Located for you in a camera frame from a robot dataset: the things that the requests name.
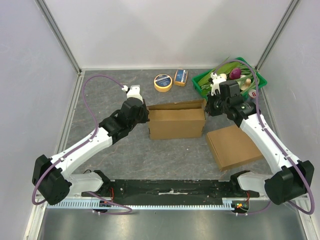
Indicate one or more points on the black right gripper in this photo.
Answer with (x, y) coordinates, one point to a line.
(210, 107)

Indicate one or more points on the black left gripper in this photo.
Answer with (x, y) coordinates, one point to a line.
(145, 118)

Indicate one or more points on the cardboard sheet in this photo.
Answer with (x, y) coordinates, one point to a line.
(177, 120)

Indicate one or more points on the brown cardboard box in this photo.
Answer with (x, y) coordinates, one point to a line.
(232, 148)

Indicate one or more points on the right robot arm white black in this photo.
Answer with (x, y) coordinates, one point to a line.
(291, 177)

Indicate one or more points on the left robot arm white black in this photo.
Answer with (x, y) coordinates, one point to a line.
(54, 178)

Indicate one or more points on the green leafy vegetable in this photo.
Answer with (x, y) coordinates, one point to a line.
(224, 69)

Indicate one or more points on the purple onion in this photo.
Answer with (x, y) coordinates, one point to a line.
(235, 74)

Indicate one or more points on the yellow tape roll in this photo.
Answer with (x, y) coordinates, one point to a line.
(162, 83)

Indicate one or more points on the brown mushroom toy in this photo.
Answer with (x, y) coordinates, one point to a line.
(246, 84)

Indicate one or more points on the green plastic tray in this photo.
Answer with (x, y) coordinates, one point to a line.
(205, 90)

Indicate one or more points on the green long beans bundle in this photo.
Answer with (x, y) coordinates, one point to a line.
(245, 74)

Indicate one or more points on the yellow sponge block blue label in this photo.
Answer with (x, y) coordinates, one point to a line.
(180, 78)

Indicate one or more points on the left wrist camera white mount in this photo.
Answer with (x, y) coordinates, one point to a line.
(133, 92)

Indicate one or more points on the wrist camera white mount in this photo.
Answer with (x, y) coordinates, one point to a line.
(133, 92)
(215, 82)

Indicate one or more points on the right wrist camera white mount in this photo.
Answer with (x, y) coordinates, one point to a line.
(215, 82)

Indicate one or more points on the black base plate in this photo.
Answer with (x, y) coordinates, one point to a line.
(172, 191)

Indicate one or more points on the grey slotted cable duct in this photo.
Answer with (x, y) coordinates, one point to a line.
(96, 204)

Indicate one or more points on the aluminium frame post left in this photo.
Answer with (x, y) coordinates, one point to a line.
(58, 34)

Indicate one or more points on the aluminium frame post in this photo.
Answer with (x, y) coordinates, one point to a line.
(58, 34)
(293, 4)

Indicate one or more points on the aluminium frame post right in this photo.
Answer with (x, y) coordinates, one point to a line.
(293, 4)

